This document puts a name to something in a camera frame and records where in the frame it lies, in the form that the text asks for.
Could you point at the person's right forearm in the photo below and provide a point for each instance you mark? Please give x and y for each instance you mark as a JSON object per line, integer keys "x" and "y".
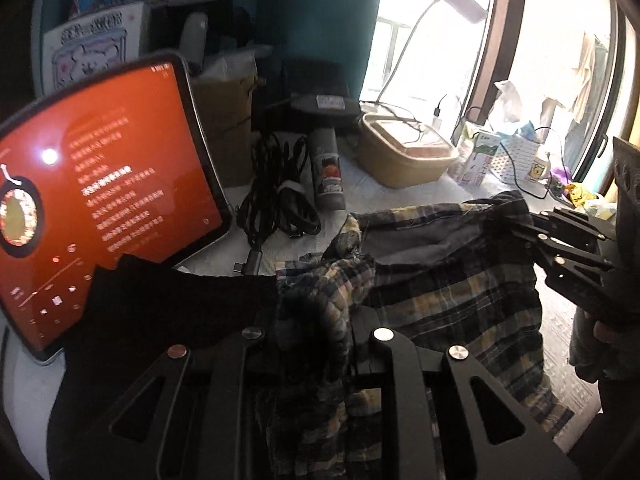
{"x": 595, "y": 360}

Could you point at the plaid flannel shirt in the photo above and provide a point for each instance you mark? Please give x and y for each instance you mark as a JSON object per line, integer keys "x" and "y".
{"x": 450, "y": 300}

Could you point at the tablet with red screen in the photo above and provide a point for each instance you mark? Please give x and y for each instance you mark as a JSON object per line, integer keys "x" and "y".
{"x": 125, "y": 170}

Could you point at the white green drink carton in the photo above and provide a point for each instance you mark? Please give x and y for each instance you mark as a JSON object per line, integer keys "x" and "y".
{"x": 475, "y": 157}

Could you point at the yellow toy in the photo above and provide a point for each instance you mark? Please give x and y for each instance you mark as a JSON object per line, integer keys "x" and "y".
{"x": 576, "y": 193}

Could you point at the thin-framed eyeglasses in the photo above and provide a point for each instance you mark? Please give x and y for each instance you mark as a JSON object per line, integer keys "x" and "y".
{"x": 400, "y": 120}

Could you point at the beige lidded food container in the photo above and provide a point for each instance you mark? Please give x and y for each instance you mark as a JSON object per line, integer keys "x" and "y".
{"x": 405, "y": 152}

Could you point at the black cloth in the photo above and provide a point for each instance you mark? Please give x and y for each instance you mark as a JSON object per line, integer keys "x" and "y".
{"x": 150, "y": 300}

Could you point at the white charger plug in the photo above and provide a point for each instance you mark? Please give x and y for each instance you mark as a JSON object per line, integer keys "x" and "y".
{"x": 438, "y": 116}

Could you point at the person's right hand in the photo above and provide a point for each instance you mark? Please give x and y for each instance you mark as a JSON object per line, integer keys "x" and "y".
{"x": 604, "y": 332}

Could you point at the grey computer mouse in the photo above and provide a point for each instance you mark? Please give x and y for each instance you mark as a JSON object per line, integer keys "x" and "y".
{"x": 192, "y": 35}

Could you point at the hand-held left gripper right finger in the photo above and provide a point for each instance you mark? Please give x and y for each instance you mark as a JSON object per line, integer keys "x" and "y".
{"x": 430, "y": 390}

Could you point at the white cup with bear print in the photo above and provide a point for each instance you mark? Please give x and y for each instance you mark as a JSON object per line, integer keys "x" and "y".
{"x": 537, "y": 167}

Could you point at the brown cardboard box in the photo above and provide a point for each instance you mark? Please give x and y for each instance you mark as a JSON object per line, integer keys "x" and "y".
{"x": 220, "y": 125}

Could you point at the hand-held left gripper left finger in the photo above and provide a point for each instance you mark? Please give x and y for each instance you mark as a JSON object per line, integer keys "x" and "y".
{"x": 150, "y": 390}

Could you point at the white perforated basket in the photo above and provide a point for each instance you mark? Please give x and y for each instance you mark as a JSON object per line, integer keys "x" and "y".
{"x": 515, "y": 160}

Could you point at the white box with bear print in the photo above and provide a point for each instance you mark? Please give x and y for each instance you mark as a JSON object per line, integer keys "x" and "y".
{"x": 90, "y": 45}

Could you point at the black power adapter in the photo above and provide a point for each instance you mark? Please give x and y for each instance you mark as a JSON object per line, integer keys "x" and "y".
{"x": 325, "y": 102}

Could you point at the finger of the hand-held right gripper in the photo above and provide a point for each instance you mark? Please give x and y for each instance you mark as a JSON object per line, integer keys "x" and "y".
{"x": 570, "y": 222}
{"x": 565, "y": 262}

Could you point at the white crumpled tissue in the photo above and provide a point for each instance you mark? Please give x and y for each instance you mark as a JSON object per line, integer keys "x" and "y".
{"x": 506, "y": 100}

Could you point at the grey printed spray can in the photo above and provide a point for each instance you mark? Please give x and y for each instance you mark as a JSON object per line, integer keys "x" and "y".
{"x": 327, "y": 170}

